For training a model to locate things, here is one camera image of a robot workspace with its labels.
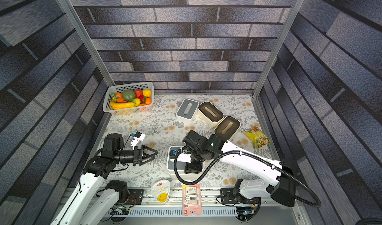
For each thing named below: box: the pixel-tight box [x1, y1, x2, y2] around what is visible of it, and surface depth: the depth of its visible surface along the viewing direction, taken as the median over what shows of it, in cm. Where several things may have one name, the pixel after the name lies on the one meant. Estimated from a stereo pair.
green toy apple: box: [131, 97, 141, 107], surface depth 108 cm
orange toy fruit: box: [144, 97, 152, 106], surface depth 112 cm
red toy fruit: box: [134, 89, 144, 101], surface depth 115 cm
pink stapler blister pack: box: [182, 183, 203, 216], surface depth 73 cm
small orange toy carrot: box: [116, 92, 125, 104], surface depth 112 cm
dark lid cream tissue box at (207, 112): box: [196, 101, 225, 128], surface depth 103 cm
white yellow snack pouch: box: [150, 179, 171, 204], surface depth 70 cm
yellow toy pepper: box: [142, 89, 152, 98], surface depth 116 cm
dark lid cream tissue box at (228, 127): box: [213, 115, 242, 141], surface depth 97 cm
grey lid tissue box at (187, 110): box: [176, 98, 200, 124], surface depth 106 cm
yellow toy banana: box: [109, 101, 137, 110], surface depth 103 cm
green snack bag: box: [243, 125, 272, 150], surface depth 92 cm
